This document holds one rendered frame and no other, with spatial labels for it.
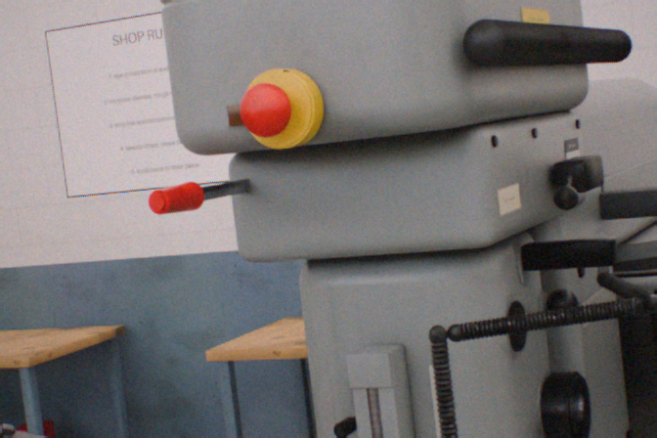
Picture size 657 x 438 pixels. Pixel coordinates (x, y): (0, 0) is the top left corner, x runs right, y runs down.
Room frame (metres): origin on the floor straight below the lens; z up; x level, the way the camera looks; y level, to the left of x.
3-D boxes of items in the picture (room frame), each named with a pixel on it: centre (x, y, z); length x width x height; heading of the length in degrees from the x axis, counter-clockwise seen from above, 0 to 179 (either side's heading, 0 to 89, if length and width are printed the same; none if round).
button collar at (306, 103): (0.97, 0.02, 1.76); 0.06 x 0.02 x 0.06; 65
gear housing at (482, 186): (1.22, -0.09, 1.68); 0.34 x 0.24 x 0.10; 155
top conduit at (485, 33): (1.15, -0.22, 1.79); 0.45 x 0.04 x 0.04; 155
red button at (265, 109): (0.95, 0.03, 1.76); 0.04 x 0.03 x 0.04; 65
